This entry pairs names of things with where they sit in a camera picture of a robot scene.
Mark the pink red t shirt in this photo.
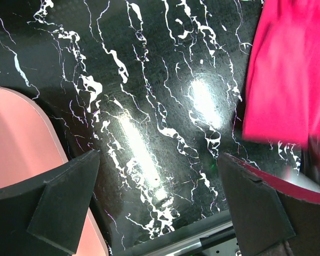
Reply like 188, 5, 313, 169
242, 1, 320, 146

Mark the black marble pattern mat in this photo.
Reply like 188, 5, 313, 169
0, 1, 301, 255

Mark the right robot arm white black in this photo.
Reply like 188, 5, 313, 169
281, 137, 320, 193

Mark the pink three tier shelf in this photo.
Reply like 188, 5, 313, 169
0, 87, 108, 255

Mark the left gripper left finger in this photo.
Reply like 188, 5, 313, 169
0, 150, 100, 255

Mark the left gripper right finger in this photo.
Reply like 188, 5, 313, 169
218, 153, 320, 255

